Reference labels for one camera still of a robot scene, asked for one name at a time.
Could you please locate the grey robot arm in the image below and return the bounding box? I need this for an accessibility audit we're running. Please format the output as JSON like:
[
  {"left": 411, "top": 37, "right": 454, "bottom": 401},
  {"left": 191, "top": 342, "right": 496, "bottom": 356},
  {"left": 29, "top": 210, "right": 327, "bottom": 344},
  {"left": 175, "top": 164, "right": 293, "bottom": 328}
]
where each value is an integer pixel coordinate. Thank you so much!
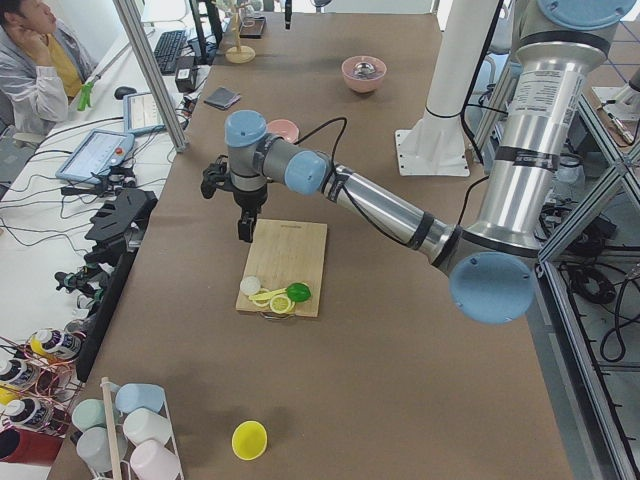
[{"left": 224, "top": 1, "right": 632, "bottom": 324}]

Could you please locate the green cup on rack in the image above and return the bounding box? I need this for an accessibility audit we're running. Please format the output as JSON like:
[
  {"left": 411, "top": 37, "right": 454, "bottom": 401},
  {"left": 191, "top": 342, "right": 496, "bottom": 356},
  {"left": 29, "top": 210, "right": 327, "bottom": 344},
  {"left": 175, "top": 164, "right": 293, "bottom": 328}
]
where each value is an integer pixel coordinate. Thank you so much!
[{"left": 71, "top": 399, "right": 107, "bottom": 432}]

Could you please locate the wooden cup rack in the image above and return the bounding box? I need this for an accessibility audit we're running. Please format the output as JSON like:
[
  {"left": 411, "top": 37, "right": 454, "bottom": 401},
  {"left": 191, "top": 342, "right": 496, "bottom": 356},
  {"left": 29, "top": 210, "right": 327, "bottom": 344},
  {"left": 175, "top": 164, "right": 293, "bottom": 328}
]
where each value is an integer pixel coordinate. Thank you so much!
[{"left": 100, "top": 377, "right": 185, "bottom": 479}]

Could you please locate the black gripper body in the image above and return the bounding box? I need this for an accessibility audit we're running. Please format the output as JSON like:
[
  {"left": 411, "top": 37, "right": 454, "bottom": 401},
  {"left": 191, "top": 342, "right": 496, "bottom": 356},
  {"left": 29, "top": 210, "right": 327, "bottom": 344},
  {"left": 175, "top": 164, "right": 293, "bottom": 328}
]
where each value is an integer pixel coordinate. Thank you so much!
[
  {"left": 284, "top": 0, "right": 293, "bottom": 29},
  {"left": 234, "top": 189, "right": 268, "bottom": 227}
]

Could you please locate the pink cup on rack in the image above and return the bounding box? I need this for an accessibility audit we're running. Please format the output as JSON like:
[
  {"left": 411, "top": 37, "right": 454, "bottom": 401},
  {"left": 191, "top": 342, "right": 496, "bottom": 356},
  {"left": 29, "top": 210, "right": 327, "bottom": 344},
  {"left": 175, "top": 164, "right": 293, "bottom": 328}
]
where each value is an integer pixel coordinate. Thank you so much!
[{"left": 130, "top": 439, "right": 180, "bottom": 480}]

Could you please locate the yellow sauce bottle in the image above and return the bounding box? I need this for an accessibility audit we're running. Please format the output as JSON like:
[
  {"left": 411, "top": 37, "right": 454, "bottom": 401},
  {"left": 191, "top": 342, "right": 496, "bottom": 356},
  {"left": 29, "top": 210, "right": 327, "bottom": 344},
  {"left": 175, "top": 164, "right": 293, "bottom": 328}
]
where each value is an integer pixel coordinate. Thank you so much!
[{"left": 29, "top": 329, "right": 82, "bottom": 361}]

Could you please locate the large pink bowl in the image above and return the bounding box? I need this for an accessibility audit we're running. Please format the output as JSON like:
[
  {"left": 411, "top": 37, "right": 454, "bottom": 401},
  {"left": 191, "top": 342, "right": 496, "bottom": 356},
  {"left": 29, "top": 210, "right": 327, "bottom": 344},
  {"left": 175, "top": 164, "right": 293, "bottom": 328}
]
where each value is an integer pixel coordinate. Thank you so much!
[{"left": 341, "top": 55, "right": 387, "bottom": 93}]

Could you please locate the black tray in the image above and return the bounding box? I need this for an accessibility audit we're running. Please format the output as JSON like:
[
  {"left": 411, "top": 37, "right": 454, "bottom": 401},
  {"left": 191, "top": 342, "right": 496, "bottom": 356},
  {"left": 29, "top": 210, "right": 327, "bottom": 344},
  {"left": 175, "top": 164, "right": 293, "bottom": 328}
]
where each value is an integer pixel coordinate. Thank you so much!
[{"left": 239, "top": 17, "right": 266, "bottom": 39}]

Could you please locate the grey cup on rack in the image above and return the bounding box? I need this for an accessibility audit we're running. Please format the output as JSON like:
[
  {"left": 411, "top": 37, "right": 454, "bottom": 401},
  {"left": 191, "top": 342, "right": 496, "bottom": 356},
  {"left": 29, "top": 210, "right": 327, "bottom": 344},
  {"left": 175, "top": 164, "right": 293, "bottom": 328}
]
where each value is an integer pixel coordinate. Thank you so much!
[{"left": 76, "top": 426, "right": 112, "bottom": 473}]

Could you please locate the white cup on rack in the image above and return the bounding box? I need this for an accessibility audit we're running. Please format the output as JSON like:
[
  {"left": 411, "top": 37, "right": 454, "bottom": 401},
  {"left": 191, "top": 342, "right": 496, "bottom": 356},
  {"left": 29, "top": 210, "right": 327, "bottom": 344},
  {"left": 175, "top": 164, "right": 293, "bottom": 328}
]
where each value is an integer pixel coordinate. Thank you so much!
[{"left": 123, "top": 408, "right": 172, "bottom": 445}]

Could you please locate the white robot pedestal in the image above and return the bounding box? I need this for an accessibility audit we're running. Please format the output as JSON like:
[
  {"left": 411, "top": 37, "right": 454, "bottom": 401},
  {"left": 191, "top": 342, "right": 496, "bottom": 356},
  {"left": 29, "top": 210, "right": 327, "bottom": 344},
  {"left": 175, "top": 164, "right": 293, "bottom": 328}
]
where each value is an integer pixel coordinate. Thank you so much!
[{"left": 396, "top": 0, "right": 502, "bottom": 177}]

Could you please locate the teach pendant tablet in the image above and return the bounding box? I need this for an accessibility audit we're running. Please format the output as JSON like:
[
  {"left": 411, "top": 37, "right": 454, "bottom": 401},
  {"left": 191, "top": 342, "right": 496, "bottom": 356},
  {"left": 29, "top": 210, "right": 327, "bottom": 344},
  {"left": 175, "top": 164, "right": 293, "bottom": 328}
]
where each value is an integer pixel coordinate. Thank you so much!
[{"left": 55, "top": 129, "right": 135, "bottom": 184}]

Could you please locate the grey folded cloth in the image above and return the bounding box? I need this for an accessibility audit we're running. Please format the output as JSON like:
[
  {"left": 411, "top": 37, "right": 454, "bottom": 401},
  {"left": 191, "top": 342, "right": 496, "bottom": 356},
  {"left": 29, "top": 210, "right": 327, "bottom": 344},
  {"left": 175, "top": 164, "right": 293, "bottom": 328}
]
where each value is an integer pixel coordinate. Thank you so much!
[{"left": 204, "top": 87, "right": 241, "bottom": 110}]

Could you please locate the black tool stand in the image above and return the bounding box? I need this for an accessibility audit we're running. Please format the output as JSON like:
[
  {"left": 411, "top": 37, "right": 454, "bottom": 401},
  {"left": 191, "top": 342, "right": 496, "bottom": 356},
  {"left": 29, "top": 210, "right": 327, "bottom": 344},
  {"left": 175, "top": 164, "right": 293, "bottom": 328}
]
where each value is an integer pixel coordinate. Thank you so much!
[{"left": 56, "top": 188, "right": 158, "bottom": 383}]

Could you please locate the blue cup on rack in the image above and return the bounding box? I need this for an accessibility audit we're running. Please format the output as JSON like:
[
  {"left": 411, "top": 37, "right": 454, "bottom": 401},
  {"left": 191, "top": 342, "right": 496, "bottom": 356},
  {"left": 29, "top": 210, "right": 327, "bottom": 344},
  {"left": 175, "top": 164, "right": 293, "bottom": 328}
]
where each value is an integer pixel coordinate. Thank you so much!
[{"left": 115, "top": 383, "right": 165, "bottom": 414}]

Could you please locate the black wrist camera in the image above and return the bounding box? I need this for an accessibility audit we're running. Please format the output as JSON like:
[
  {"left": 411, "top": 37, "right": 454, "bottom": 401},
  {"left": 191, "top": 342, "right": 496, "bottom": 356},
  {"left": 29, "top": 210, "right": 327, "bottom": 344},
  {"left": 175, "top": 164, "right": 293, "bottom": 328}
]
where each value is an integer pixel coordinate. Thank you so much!
[{"left": 200, "top": 154, "right": 233, "bottom": 199}]

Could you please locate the black power adapter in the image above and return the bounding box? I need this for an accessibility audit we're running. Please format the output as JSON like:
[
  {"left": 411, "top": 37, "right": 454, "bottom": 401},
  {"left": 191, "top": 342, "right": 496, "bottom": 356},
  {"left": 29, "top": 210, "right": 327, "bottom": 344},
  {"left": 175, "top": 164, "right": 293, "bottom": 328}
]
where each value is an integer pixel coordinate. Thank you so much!
[{"left": 174, "top": 55, "right": 198, "bottom": 93}]

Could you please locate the seated person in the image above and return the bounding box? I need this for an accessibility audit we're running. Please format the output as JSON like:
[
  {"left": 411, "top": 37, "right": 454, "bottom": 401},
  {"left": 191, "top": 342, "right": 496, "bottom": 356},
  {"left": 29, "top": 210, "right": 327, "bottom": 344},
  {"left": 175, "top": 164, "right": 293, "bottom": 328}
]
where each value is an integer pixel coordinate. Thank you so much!
[{"left": 1, "top": 1, "right": 97, "bottom": 136}]

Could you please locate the black computer mouse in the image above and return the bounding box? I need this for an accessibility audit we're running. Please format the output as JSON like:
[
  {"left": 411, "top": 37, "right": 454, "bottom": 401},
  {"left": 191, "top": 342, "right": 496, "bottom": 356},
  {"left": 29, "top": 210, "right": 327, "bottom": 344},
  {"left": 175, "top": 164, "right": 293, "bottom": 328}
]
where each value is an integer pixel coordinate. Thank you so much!
[{"left": 114, "top": 86, "right": 137, "bottom": 100}]

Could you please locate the green lime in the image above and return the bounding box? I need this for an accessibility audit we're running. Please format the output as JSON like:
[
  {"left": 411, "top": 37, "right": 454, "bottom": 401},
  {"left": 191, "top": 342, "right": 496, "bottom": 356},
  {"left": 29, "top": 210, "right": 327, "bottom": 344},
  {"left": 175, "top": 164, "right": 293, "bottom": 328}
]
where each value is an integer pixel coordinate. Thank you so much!
[{"left": 285, "top": 282, "right": 312, "bottom": 303}]

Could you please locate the wooden mug tree stand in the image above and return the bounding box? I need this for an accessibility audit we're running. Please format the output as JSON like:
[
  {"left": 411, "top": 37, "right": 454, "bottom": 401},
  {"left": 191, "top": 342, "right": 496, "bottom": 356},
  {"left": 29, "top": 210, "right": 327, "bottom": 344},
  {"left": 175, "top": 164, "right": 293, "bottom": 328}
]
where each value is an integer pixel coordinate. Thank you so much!
[{"left": 217, "top": 1, "right": 256, "bottom": 64}]

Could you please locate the lemon slice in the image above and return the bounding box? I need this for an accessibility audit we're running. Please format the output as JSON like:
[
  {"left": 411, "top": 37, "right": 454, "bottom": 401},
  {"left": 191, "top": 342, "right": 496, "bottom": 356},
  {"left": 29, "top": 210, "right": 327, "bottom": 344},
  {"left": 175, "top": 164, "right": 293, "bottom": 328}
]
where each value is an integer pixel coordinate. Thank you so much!
[{"left": 251, "top": 299, "right": 271, "bottom": 308}]

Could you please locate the black keyboard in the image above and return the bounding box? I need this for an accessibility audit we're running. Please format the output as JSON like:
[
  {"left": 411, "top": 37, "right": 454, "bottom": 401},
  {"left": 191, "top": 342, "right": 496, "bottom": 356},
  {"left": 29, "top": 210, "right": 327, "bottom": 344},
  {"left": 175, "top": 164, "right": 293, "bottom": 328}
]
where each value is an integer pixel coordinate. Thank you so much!
[{"left": 153, "top": 30, "right": 187, "bottom": 75}]

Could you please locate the yellow plastic knife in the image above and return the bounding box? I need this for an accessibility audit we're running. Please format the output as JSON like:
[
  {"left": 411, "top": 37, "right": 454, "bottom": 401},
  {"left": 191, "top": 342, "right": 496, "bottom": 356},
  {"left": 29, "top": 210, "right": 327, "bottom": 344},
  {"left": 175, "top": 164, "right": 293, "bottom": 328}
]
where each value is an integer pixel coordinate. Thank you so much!
[{"left": 248, "top": 288, "right": 287, "bottom": 302}]

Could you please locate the lemon half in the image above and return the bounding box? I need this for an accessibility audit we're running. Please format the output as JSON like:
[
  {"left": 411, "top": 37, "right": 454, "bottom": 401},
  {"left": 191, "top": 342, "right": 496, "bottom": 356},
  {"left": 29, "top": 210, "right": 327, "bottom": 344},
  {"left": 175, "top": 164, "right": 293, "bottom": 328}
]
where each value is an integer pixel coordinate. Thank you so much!
[{"left": 269, "top": 294, "right": 295, "bottom": 315}]

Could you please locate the small pink bowl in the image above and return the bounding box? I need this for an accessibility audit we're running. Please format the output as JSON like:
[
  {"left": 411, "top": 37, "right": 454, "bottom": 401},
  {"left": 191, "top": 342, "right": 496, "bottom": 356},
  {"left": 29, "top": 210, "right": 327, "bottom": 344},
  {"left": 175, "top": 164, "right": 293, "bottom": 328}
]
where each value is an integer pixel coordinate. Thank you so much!
[{"left": 267, "top": 119, "right": 300, "bottom": 144}]

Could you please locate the aluminium frame rail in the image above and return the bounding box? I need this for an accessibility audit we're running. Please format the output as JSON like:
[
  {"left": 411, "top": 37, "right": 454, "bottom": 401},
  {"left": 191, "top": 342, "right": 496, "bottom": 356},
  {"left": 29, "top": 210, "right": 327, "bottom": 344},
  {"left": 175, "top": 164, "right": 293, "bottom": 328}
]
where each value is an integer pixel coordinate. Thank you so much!
[{"left": 113, "top": 0, "right": 188, "bottom": 153}]

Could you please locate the bamboo cutting board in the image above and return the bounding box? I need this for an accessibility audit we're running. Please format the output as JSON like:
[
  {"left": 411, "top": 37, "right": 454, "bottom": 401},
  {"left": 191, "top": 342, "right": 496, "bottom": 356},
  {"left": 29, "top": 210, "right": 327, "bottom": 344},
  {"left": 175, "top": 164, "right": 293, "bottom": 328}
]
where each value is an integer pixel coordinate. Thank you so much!
[{"left": 243, "top": 219, "right": 328, "bottom": 318}]

